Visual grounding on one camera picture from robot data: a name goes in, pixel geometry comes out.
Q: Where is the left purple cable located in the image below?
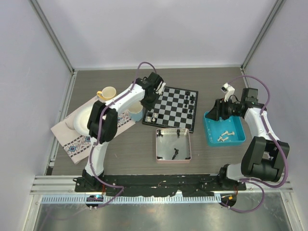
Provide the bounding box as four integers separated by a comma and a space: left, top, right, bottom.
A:
89, 62, 158, 209

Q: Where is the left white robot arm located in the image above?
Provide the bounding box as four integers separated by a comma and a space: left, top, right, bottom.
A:
76, 72, 166, 192

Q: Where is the yellow mug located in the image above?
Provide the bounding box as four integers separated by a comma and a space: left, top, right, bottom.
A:
96, 86, 117, 101

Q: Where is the black white chess board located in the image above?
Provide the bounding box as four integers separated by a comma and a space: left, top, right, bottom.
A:
142, 87, 198, 133

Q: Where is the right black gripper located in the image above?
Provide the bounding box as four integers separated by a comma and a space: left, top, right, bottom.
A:
205, 97, 242, 121

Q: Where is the blue plastic tray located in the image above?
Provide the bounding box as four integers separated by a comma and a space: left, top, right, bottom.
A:
203, 112, 246, 147

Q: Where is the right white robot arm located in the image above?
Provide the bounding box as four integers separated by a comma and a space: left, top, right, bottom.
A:
205, 84, 290, 190

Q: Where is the white paper plate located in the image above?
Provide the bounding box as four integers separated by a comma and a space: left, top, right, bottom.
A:
74, 105, 93, 136

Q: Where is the light blue mug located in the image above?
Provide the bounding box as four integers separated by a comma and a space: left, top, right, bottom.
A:
128, 102, 143, 122

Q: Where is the aluminium frame rail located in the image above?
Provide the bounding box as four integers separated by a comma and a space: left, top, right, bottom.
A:
28, 0, 75, 73

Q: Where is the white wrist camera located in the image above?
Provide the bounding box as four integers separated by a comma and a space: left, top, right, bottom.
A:
221, 83, 235, 102
155, 82, 166, 95

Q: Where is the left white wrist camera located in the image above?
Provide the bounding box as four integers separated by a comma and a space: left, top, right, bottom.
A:
155, 82, 166, 95

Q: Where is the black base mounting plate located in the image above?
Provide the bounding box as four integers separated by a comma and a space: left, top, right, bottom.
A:
73, 174, 246, 197

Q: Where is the black chess piece in tin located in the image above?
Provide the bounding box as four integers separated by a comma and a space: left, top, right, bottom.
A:
172, 148, 179, 160

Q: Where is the patterned cloth placemat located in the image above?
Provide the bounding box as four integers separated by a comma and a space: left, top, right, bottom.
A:
50, 95, 136, 165

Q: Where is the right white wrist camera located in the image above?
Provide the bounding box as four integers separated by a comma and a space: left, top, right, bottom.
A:
221, 83, 235, 102

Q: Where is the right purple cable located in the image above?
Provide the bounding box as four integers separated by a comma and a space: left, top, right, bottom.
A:
220, 75, 289, 214

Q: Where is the purple cable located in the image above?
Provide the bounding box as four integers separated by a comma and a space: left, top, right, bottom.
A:
89, 62, 158, 209
220, 75, 289, 214

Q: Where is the pink metal tin tray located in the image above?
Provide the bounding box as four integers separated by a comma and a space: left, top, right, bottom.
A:
155, 128, 192, 164

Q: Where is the slotted cable duct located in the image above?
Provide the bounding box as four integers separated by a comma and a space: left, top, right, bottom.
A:
41, 194, 221, 205

